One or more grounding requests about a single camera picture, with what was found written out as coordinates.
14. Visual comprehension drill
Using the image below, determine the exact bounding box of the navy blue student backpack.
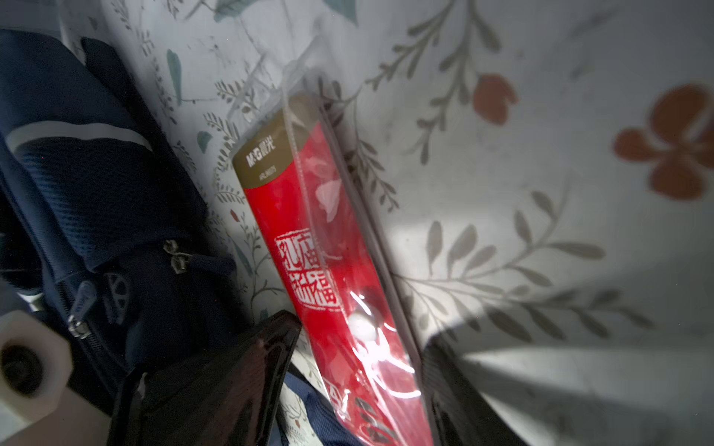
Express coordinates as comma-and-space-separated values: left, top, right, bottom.
1, 30, 357, 445

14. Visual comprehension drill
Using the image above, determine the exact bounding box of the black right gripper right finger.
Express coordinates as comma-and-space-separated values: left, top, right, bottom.
420, 336, 524, 446

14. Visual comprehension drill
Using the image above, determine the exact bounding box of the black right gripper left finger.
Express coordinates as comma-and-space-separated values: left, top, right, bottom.
107, 311, 302, 445

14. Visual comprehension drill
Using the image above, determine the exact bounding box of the red card packet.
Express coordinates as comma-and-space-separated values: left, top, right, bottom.
230, 37, 433, 445

